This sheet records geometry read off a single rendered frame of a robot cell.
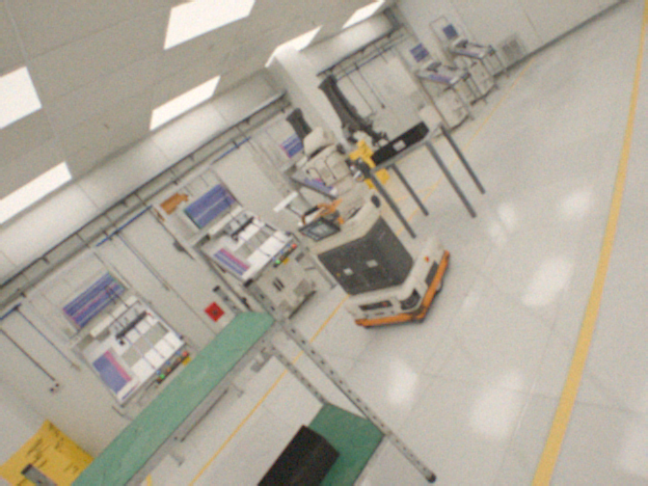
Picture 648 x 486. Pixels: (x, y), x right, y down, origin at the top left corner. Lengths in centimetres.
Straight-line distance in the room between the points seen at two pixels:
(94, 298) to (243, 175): 312
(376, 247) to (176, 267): 360
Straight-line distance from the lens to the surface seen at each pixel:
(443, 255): 259
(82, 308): 362
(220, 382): 104
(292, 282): 384
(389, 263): 214
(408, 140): 308
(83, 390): 525
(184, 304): 516
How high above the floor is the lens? 127
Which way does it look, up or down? 13 degrees down
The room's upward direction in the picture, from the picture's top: 39 degrees counter-clockwise
